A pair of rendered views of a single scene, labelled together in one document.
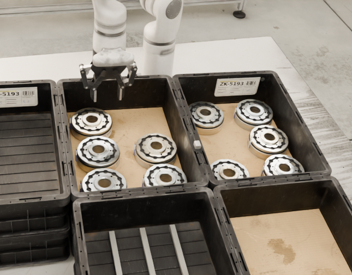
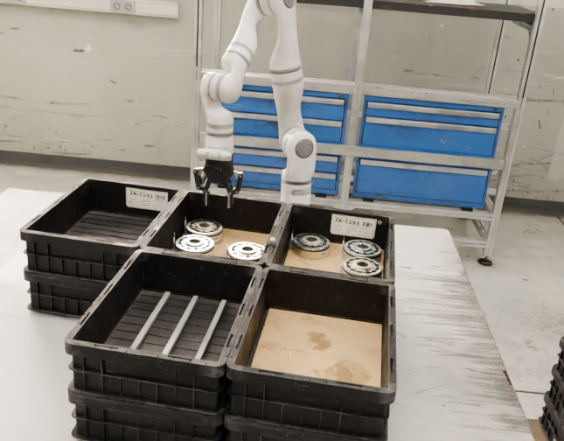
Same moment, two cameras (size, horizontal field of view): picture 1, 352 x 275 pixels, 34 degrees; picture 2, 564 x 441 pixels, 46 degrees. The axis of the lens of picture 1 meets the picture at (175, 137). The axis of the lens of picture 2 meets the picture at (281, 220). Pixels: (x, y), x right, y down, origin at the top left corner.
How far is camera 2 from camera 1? 82 cm
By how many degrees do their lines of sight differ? 29
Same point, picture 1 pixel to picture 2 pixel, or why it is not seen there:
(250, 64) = (411, 243)
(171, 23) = (302, 163)
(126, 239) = (178, 302)
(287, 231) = (335, 330)
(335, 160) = (456, 324)
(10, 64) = not seen: hidden behind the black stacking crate
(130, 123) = (240, 239)
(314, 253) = (351, 350)
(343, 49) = not seen: outside the picture
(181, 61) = not seen: hidden behind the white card
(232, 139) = (329, 266)
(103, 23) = (210, 123)
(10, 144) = (130, 233)
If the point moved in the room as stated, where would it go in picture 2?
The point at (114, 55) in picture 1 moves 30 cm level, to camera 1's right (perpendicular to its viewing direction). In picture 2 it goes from (214, 150) to (320, 177)
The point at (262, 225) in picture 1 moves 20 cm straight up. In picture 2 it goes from (312, 321) to (321, 241)
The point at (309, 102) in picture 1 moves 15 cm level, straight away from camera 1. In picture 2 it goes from (456, 279) to (480, 265)
